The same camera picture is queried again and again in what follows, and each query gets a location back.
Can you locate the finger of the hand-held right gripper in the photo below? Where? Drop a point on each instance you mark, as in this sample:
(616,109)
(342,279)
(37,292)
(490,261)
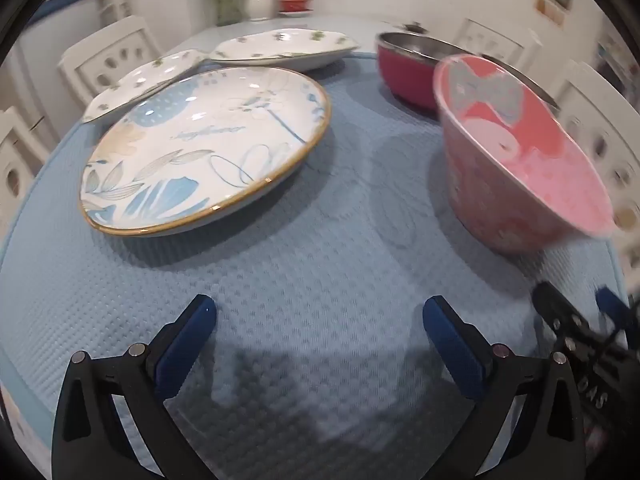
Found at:
(612,307)
(552,305)

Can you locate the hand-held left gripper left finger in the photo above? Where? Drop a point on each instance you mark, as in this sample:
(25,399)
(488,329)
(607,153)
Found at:
(190,340)

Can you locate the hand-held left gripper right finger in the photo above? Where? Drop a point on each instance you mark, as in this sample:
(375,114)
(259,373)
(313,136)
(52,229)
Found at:
(455,345)

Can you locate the pink cartoon bowl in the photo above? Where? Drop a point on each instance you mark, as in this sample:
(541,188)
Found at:
(500,160)

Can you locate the blue floral round plate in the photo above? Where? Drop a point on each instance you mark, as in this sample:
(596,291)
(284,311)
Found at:
(200,150)

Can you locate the stack of white floral plates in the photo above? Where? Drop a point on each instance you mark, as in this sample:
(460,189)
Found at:
(145,77)

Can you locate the red steel bowl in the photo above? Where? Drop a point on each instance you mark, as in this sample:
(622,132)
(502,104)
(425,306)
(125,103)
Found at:
(400,80)

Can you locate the white clover plate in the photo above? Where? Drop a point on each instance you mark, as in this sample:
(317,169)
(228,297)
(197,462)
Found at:
(280,47)

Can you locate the light blue textured mat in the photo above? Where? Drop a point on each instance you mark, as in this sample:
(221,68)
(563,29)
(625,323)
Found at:
(325,260)

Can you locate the white dining chair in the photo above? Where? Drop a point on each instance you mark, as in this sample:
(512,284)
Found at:
(500,40)
(15,160)
(100,55)
(600,110)

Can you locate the small black pot lid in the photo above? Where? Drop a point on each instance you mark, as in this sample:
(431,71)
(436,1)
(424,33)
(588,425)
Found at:
(413,27)

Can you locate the white appliance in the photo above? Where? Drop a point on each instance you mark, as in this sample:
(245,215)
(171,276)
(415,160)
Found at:
(50,50)

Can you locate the glass vase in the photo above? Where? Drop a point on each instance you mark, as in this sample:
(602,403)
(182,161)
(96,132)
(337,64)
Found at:
(230,7)

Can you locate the white ceramic vase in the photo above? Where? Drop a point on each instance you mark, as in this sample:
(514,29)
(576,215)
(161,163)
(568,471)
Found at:
(260,2)

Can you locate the beige wall card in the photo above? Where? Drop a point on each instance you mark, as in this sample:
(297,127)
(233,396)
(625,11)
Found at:
(550,12)

